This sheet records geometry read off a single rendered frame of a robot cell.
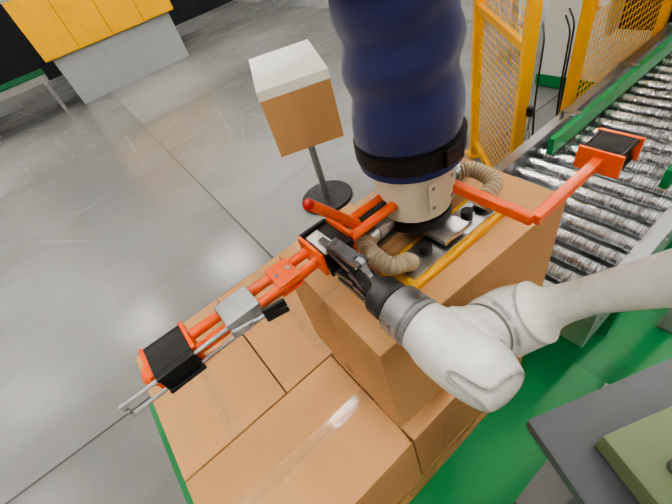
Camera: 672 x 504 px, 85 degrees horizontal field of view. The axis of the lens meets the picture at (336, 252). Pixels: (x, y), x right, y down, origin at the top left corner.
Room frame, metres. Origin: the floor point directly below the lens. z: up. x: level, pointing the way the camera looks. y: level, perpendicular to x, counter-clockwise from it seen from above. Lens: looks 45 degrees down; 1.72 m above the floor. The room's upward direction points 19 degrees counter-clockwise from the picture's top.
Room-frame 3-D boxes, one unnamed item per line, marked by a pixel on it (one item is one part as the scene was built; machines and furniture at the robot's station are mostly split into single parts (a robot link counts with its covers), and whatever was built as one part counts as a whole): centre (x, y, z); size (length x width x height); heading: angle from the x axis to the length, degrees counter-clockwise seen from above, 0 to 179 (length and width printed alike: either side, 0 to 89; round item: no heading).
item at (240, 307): (0.46, 0.21, 1.20); 0.07 x 0.07 x 0.04; 25
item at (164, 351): (0.41, 0.33, 1.21); 0.08 x 0.07 x 0.05; 115
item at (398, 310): (0.33, -0.08, 1.20); 0.09 x 0.06 x 0.09; 115
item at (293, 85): (2.33, -0.07, 0.82); 0.60 x 0.40 x 0.40; 0
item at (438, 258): (0.57, -0.25, 1.09); 0.34 x 0.10 x 0.05; 115
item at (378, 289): (0.40, -0.05, 1.20); 0.09 x 0.07 x 0.08; 25
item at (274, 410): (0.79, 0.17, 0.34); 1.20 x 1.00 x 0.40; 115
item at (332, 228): (0.55, 0.01, 1.20); 0.10 x 0.08 x 0.06; 25
